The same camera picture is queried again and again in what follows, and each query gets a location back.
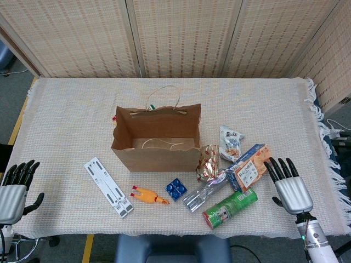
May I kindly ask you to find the chrome stool base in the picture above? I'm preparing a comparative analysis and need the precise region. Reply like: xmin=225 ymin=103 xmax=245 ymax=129
xmin=10 ymin=235 xmax=60 ymax=262

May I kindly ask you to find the gold red foil snack bag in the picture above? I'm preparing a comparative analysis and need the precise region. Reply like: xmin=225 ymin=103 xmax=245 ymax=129
xmin=196 ymin=144 xmax=221 ymax=183

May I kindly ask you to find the blue orange cookie box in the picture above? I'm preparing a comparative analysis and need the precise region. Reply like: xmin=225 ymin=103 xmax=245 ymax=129
xmin=225 ymin=144 xmax=272 ymax=192

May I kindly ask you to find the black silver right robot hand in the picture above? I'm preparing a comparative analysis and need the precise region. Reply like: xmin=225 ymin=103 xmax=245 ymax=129
xmin=263 ymin=157 xmax=314 ymax=216

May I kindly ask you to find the yellow rubber chicken toy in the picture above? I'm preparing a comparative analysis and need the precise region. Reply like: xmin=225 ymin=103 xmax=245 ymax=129
xmin=130 ymin=185 xmax=171 ymax=205

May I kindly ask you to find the blue building block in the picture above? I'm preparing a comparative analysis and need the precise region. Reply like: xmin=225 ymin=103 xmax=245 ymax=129
xmin=165 ymin=178 xmax=188 ymax=202

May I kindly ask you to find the white folding laptop stand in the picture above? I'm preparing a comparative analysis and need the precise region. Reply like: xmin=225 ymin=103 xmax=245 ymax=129
xmin=83 ymin=157 xmax=134 ymax=219

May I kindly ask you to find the brown paper bag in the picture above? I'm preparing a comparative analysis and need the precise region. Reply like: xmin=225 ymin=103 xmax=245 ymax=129
xmin=111 ymin=85 xmax=202 ymax=173

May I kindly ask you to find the green chips can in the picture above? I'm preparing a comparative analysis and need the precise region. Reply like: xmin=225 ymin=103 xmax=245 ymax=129
xmin=202 ymin=191 xmax=259 ymax=230

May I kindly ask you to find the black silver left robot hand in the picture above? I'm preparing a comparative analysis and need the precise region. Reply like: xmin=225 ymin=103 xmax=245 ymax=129
xmin=0 ymin=159 xmax=46 ymax=225

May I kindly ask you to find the white power strip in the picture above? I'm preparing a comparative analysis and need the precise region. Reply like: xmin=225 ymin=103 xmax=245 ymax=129
xmin=326 ymin=118 xmax=351 ymax=140

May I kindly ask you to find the woven folding screen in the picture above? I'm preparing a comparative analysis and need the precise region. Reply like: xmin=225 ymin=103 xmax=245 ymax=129
xmin=0 ymin=0 xmax=351 ymax=113

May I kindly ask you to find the blue grey office chair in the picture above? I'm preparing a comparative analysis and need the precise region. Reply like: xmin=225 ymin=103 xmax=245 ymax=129
xmin=0 ymin=41 xmax=14 ymax=73

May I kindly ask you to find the clear plastic water bottle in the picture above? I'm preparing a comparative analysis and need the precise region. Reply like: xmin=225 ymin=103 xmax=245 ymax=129
xmin=182 ymin=169 xmax=230 ymax=213

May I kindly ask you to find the beige woven tablecloth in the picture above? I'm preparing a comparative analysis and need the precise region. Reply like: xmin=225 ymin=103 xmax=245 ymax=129
xmin=12 ymin=76 xmax=351 ymax=239

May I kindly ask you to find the white snack packet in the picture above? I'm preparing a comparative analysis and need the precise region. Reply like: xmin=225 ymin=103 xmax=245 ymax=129
xmin=218 ymin=125 xmax=249 ymax=162

